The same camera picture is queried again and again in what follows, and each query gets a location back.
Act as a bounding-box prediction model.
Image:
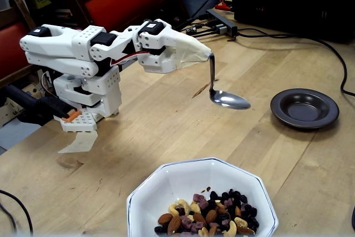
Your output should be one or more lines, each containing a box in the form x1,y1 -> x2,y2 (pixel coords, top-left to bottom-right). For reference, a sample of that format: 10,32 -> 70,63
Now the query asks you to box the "small usb adapter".
185,25 -> 205,34

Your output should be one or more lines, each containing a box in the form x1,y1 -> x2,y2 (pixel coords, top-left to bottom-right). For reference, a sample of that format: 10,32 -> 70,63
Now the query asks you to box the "thick black power cable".
235,27 -> 355,97

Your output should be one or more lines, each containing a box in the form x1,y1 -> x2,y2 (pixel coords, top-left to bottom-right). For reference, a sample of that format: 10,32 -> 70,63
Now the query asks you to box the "black clamp orange pad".
2,83 -> 83,125

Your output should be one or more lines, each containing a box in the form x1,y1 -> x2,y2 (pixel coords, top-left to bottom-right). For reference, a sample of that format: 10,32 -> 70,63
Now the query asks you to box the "black plastic crate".
229,0 -> 355,44

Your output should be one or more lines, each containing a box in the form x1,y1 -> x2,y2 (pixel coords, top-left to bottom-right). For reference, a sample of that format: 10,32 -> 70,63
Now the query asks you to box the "white octagonal bowl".
126,157 -> 280,237

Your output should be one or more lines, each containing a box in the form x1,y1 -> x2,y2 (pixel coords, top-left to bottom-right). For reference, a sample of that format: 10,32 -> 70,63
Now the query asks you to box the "bent metal spoon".
207,53 -> 252,110

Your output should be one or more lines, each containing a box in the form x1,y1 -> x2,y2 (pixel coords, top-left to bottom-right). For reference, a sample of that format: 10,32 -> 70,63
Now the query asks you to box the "brown plate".
270,88 -> 340,130

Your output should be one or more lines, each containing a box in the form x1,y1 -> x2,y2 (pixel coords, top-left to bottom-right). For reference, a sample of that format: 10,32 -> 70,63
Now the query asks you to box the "printed cardboard box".
0,81 -> 42,128

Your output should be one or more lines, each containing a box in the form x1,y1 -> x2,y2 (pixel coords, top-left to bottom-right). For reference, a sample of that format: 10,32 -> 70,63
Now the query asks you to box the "yellow green tool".
31,0 -> 53,9

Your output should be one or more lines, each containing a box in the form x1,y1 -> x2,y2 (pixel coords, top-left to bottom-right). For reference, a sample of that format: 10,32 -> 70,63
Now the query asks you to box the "black motor controller board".
41,69 -> 58,93

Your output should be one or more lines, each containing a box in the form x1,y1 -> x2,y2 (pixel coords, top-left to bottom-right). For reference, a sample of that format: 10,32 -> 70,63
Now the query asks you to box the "mixed nuts and dried fruit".
154,188 -> 260,237

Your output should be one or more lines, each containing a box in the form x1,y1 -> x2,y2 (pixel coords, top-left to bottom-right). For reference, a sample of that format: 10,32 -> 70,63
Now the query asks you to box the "grey usb hub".
206,8 -> 239,38

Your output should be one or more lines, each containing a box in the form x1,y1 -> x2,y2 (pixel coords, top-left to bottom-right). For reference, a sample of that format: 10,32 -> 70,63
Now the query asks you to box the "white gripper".
132,18 -> 214,74

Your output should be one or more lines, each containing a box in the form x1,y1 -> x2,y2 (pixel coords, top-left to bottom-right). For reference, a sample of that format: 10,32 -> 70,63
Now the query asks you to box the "beige masking tape flap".
57,130 -> 99,154

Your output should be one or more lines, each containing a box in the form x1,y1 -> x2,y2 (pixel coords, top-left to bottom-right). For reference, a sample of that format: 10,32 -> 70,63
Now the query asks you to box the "thin black cable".
0,202 -> 17,235

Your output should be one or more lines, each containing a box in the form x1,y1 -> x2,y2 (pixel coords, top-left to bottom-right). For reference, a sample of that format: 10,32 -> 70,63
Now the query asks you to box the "black usb cable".
173,12 -> 209,31
191,27 -> 226,38
180,20 -> 220,31

